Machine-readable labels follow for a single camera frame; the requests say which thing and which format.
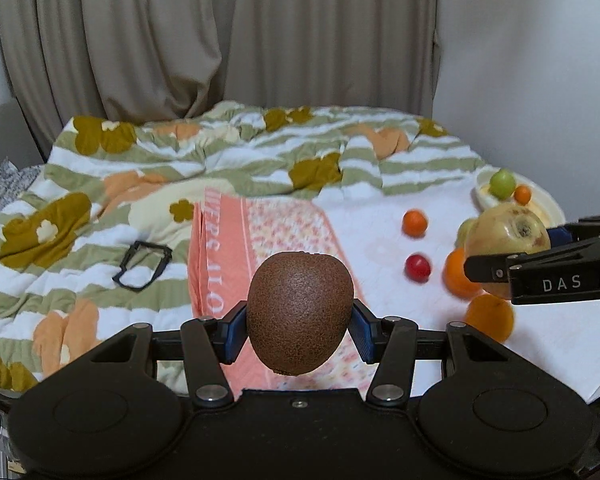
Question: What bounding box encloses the cream oval plate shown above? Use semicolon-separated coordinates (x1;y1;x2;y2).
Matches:
472;167;567;231

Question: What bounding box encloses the yellow pear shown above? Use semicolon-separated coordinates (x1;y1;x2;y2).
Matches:
464;203;552;301

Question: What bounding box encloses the pink patterned towel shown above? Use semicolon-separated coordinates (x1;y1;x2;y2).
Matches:
187;191;381;391

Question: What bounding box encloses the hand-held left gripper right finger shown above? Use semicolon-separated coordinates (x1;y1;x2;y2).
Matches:
350;300;511;406

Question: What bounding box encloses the grey padded headboard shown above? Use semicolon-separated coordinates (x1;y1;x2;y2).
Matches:
0;97;46;196

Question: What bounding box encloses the brown kiwi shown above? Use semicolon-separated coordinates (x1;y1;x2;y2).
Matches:
246;253;354;376

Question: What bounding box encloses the red cherry tomato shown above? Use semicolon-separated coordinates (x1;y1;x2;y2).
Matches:
405;253;432;282

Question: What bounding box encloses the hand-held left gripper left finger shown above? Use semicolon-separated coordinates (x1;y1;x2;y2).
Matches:
87;301;249;408

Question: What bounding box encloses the floral striped blanket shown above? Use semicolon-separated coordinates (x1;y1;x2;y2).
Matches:
0;100;491;391

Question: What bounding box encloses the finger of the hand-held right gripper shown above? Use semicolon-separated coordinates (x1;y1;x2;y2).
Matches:
463;235;600;307
547;214;600;248

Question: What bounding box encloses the white floral bed sheet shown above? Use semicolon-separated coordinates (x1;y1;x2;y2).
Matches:
312;160;600;403

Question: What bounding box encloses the black plastic frame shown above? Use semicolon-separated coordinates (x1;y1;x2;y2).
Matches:
112;241;173;293

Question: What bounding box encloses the grey speckled cloth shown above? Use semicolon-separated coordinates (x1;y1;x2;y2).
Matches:
0;157;43;216

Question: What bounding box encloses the orange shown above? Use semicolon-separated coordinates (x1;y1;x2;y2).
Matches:
442;247;486;298
465;294;515;343

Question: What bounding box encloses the beige curtain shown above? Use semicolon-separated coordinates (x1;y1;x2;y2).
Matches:
0;0;441;126

